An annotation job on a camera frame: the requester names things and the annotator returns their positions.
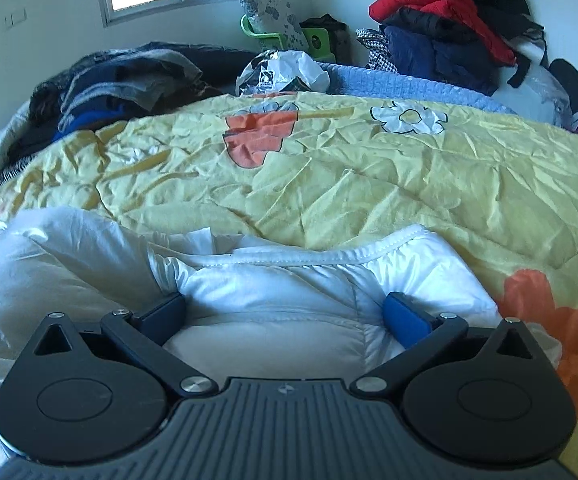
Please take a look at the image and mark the black backpack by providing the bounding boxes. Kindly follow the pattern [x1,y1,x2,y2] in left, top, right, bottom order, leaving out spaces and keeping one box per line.
[549,58,578,131]

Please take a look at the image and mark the pile of dark clothes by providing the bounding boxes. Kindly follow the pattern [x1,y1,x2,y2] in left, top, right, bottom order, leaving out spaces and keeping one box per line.
[9,42,260,161]

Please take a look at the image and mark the white puffer jacket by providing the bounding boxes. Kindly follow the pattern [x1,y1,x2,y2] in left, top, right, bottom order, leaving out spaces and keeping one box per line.
[0,206,562,478]

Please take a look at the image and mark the green plastic chair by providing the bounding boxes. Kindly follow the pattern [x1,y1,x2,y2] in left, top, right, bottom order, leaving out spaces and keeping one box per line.
[240,14,334,57]

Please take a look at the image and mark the grey plastic bag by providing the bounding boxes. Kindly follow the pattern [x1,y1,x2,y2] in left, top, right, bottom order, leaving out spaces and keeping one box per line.
[491,62,574,128]

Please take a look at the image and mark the grey flower print pillow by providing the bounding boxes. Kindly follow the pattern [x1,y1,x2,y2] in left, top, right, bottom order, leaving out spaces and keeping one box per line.
[236,0,310,51]

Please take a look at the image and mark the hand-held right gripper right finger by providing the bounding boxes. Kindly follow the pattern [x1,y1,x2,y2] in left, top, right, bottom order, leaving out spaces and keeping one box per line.
[350,291,550,403]

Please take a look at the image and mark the yellow printed blanket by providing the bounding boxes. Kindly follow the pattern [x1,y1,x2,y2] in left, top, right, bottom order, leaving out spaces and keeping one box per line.
[0,91,578,421]

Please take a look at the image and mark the black and white checkered cloth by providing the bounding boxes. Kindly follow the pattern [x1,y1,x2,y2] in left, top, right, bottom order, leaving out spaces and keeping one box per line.
[356,27,394,73]

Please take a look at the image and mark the light blue blanket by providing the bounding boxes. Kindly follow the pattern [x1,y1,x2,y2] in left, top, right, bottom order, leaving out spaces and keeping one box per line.
[314,61,520,116]

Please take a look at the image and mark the blue garment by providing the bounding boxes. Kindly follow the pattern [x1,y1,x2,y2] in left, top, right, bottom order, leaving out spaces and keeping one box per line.
[54,107,130,142]

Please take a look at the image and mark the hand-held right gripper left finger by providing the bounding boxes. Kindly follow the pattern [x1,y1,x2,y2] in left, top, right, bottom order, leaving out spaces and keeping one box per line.
[19,293,218,401]

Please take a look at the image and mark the navy puffer jacket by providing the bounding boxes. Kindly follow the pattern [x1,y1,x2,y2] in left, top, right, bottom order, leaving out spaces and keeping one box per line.
[381,7,514,97]

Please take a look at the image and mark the white plastic bag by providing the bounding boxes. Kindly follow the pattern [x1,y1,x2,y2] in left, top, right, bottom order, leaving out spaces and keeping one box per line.
[236,49,330,97]

